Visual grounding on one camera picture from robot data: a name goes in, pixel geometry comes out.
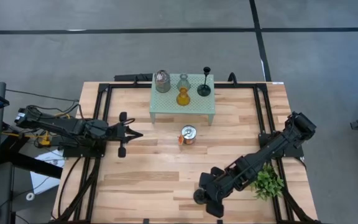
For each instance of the clear glass candle holder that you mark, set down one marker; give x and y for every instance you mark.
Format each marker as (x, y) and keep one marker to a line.
(183, 83)

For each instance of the white tape roll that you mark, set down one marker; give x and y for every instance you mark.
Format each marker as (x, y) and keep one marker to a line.
(30, 196)

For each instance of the black support beam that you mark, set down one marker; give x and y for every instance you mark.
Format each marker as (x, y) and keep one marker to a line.
(33, 163)

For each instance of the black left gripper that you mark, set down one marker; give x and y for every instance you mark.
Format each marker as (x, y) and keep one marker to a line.
(121, 133)

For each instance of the amber glass candle holder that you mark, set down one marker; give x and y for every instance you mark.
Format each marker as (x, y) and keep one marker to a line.
(183, 99)

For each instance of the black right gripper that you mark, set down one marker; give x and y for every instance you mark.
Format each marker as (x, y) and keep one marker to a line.
(219, 186)

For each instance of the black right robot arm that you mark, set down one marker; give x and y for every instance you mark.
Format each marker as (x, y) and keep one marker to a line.
(266, 155)

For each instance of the grey glass jar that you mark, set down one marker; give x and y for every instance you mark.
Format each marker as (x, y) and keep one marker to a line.
(162, 84)

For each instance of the candle tin with orange label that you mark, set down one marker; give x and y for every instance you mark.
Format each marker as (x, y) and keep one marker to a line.
(189, 134)

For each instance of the black metal candlestick holder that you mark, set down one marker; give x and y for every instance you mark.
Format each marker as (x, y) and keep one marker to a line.
(198, 197)
(204, 90)

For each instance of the yellow connector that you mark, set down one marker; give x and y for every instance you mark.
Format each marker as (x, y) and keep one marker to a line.
(44, 141)

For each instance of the white paper sheets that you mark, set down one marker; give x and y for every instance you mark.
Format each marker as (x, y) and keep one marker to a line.
(43, 174)

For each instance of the green plant in white pot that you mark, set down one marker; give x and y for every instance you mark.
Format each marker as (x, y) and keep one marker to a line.
(267, 186)

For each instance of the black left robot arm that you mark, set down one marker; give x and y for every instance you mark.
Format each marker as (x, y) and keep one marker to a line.
(70, 126)

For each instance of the black aluminium table frame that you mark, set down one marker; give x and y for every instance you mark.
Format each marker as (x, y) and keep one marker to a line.
(102, 87)

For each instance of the green perforated metal shelf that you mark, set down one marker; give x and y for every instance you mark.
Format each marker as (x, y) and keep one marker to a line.
(166, 104)

